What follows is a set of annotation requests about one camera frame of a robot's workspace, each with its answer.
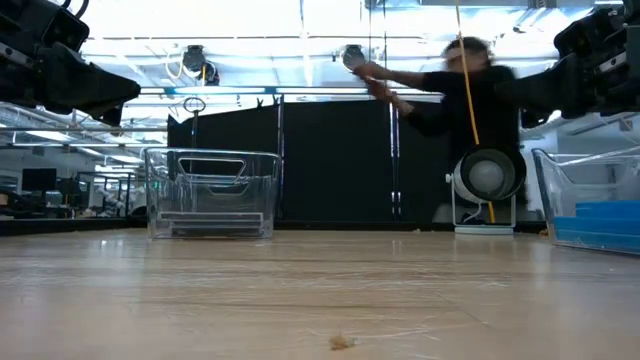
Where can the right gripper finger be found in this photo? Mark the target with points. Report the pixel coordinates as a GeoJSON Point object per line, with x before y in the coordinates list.
{"type": "Point", "coordinates": [535, 120]}
{"type": "Point", "coordinates": [555, 92]}

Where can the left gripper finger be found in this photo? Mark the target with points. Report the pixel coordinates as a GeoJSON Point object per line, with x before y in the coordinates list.
{"type": "Point", "coordinates": [112, 116]}
{"type": "Point", "coordinates": [80, 90]}

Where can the clear plastic bin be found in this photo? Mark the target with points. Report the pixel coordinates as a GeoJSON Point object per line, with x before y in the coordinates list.
{"type": "Point", "coordinates": [550, 190]}
{"type": "Point", "coordinates": [160, 200]}

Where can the blue jewel case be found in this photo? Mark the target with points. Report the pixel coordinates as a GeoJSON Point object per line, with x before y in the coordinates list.
{"type": "Point", "coordinates": [600, 225]}
{"type": "Point", "coordinates": [610, 208]}
{"type": "Point", "coordinates": [600, 241]}

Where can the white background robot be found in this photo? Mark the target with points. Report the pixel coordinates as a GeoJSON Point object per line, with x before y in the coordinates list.
{"type": "Point", "coordinates": [107, 197]}

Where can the person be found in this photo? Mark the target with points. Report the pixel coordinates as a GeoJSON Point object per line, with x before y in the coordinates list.
{"type": "Point", "coordinates": [450, 115]}

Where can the black monitor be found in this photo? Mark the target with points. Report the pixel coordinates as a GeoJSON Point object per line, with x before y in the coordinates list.
{"type": "Point", "coordinates": [39, 180]}

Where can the black backdrop panel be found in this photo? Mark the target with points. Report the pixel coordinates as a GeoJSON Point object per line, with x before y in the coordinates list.
{"type": "Point", "coordinates": [340, 160]}

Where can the small brown crumb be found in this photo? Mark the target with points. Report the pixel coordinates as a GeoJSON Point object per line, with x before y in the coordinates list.
{"type": "Point", "coordinates": [341, 342]}

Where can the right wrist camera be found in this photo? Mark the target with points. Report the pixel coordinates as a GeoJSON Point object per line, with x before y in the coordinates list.
{"type": "Point", "coordinates": [580, 35]}

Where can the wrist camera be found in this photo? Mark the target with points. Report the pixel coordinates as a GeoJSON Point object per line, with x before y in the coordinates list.
{"type": "Point", "coordinates": [580, 35]}
{"type": "Point", "coordinates": [67, 30]}

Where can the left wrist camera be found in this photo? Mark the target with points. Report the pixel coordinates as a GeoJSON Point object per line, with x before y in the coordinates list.
{"type": "Point", "coordinates": [67, 30]}

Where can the white camera cylinder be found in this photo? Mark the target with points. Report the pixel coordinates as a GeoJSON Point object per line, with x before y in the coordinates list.
{"type": "Point", "coordinates": [492, 172]}

